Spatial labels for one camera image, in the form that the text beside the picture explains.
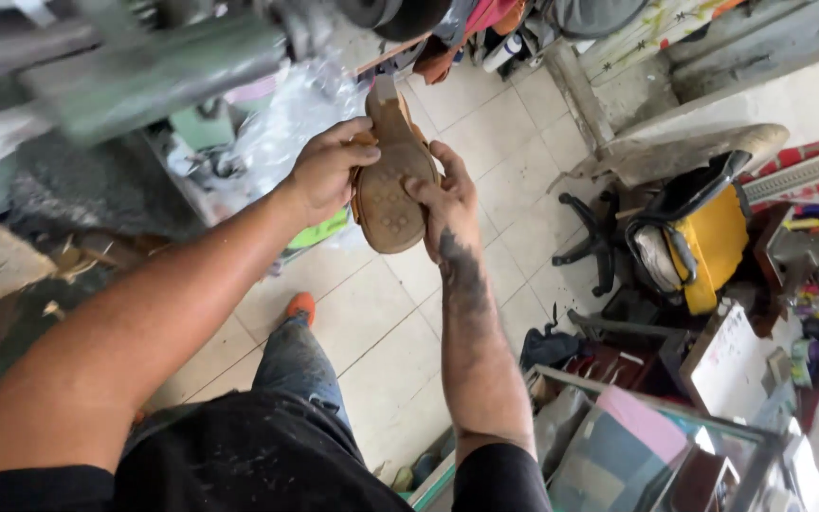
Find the tan heeled sandal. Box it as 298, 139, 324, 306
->
349, 74, 443, 256

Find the cluttered workbench with tools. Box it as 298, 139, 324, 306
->
751, 202, 819, 428

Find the glass display case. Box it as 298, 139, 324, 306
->
409, 365, 791, 512

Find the green grinding machine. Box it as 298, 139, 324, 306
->
0, 0, 354, 186

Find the person's left hand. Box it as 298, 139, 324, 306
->
285, 117, 382, 229

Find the clear plastic bag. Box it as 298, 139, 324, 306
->
168, 57, 371, 246

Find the heap of bags and shoes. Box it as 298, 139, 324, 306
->
353, 0, 652, 86

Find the dark blue cloth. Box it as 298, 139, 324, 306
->
519, 304, 584, 372

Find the white board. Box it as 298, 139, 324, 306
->
680, 302, 805, 428

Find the person's right hand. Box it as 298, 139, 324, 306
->
404, 140, 483, 265

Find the lime green sheet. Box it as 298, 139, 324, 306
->
286, 208, 351, 251

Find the orange shoe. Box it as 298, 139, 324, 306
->
284, 292, 317, 328

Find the yellow office chair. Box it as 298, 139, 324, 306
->
552, 150, 753, 316

